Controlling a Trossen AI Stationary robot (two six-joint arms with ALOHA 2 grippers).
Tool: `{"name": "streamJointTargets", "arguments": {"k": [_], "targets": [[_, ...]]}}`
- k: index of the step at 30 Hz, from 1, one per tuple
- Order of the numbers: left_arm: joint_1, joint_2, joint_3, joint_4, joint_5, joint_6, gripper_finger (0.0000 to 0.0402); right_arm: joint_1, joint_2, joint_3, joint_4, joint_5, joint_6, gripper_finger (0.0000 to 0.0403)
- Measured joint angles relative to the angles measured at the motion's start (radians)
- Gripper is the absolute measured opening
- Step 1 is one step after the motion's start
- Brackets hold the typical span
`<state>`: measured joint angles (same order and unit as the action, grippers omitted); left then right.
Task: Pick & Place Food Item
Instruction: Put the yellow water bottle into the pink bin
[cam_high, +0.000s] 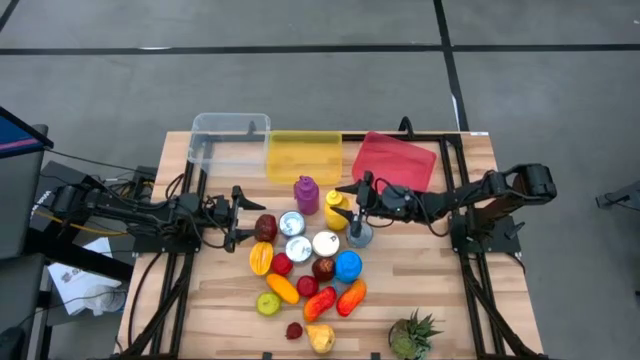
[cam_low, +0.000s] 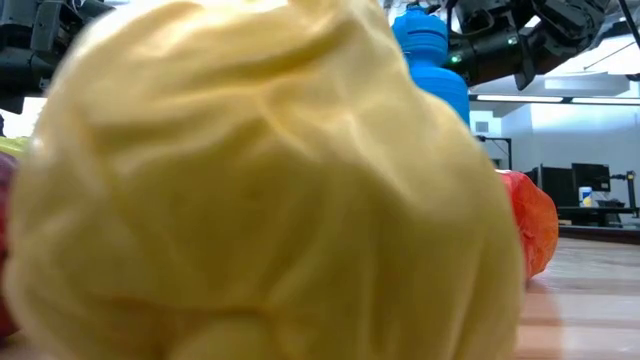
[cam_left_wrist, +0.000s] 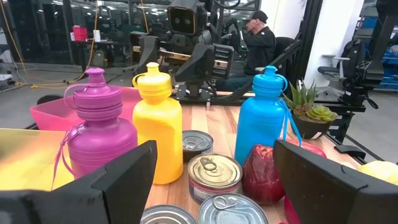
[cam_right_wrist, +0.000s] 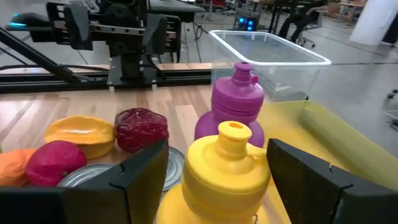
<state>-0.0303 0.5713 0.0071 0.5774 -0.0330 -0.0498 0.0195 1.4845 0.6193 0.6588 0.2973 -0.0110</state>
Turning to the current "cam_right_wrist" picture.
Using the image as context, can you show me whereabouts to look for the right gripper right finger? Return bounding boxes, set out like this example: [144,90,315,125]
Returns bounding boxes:
[266,138,398,224]

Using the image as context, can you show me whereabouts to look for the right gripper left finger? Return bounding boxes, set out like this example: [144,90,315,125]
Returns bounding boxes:
[0,139,170,224]

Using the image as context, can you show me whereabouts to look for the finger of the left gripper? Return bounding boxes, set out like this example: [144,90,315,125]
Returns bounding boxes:
[63,3,94,51]
[142,14,169,56]

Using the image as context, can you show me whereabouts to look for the red round fruit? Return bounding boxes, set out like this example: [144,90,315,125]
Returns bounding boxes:
[25,140,88,188]

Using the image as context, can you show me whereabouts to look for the yellow star fruit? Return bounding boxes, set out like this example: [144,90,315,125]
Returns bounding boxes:
[44,115,117,161]

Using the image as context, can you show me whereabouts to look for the dark maroon fruit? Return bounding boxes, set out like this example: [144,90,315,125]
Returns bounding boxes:
[114,107,170,154]

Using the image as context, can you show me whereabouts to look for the yellow orange mango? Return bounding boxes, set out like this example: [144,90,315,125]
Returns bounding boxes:
[0,148,38,187]

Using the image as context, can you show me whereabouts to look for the purple squeeze bottle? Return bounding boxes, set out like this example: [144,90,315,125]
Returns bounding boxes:
[193,61,266,149]

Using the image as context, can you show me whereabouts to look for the yellow squeeze bottle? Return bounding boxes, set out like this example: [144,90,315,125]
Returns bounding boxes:
[156,120,272,224]

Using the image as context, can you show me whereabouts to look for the dark office desk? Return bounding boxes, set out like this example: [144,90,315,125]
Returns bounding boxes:
[4,0,206,43]

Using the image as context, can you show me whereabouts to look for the black computer mouse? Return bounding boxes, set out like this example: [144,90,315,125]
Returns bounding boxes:
[7,12,51,32]

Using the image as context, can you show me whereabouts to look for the clear plastic bin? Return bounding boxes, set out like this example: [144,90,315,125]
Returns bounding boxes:
[208,29,333,103]

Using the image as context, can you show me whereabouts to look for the computer tower blue lights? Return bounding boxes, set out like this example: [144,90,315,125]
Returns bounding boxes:
[233,7,261,32]

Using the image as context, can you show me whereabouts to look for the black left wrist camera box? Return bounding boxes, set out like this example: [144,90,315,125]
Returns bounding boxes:
[101,0,149,25]

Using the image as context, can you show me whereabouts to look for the black aluminium table frame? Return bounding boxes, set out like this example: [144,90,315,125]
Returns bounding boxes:
[0,26,213,94]

